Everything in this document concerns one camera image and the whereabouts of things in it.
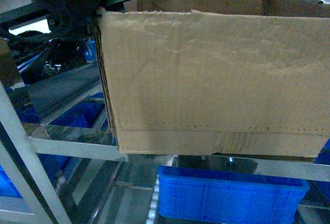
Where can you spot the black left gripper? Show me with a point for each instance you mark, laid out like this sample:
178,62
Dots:
66,17

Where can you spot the brown cardboard box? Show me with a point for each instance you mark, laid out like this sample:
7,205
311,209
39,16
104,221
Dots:
198,77

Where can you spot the blue plastic bin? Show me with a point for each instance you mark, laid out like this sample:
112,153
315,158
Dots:
228,197
84,114

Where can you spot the metal shelf frame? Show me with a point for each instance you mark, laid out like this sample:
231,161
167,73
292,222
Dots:
66,174

